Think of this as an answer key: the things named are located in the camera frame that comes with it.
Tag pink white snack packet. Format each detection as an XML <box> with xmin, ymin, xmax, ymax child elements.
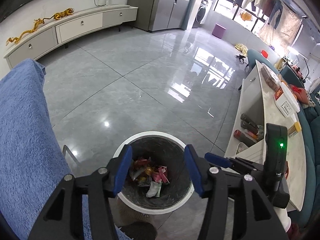
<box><xmin>152</xmin><ymin>166</ymin><xmax>170</xmax><ymax>184</ymax></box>

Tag dark brown snack wrapper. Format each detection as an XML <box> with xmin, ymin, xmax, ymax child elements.
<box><xmin>130</xmin><ymin>158</ymin><xmax>153</xmax><ymax>182</ymax></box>

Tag white round trash bin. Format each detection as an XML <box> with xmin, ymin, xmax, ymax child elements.
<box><xmin>113</xmin><ymin>131</ymin><xmax>194</xmax><ymax>215</ymax></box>

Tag blue fuzzy blanket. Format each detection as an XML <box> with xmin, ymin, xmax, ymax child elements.
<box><xmin>0</xmin><ymin>58</ymin><xmax>136</xmax><ymax>240</ymax></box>

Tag white marble coffee table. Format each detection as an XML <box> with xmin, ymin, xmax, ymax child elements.
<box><xmin>225</xmin><ymin>61</ymin><xmax>307</xmax><ymax>211</ymax></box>

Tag white box on table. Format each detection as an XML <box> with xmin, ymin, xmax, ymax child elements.
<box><xmin>274</xmin><ymin>82</ymin><xmax>300</xmax><ymax>118</ymax></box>

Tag teal sofa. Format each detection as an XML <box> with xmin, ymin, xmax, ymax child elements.
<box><xmin>247</xmin><ymin>49</ymin><xmax>319</xmax><ymax>228</ymax></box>

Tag yellow cloth on floor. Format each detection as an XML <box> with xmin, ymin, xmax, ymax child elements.
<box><xmin>234</xmin><ymin>43</ymin><xmax>248</xmax><ymax>56</ymax></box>

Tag purple square stool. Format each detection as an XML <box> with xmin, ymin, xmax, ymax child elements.
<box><xmin>212</xmin><ymin>23</ymin><xmax>226</xmax><ymax>39</ymax></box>

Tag hanging clothes on rack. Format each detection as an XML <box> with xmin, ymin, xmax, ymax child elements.
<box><xmin>223</xmin><ymin>0</ymin><xmax>304</xmax><ymax>46</ymax></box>

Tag white washing machine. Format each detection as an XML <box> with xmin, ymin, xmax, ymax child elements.
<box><xmin>194</xmin><ymin>0</ymin><xmax>213</xmax><ymax>28</ymax></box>

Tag white grey TV cabinet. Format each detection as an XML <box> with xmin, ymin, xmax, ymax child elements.
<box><xmin>4</xmin><ymin>5</ymin><xmax>138</xmax><ymax>69</ymax></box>

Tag grey double-door refrigerator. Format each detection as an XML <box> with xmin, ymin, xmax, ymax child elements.
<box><xmin>127</xmin><ymin>0</ymin><xmax>190</xmax><ymax>32</ymax></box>

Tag golden dragon ornament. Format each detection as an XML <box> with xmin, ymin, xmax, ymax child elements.
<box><xmin>5</xmin><ymin>8</ymin><xmax>74</xmax><ymax>46</ymax></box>

